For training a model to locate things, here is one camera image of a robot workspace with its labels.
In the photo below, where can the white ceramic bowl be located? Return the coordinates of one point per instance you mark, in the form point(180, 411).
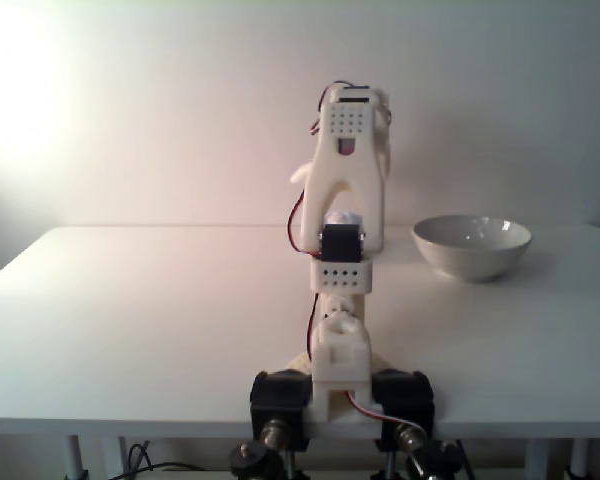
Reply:
point(472, 255)

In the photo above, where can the white table leg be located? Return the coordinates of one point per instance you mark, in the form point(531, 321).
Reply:
point(536, 460)
point(74, 457)

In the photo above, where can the black tripod mount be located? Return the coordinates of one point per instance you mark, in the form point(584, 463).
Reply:
point(432, 462)

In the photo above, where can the black table clamp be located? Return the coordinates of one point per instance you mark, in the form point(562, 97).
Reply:
point(405, 395)
point(277, 400)

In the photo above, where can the skyblue plush doll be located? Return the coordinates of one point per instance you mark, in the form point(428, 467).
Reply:
point(344, 218)

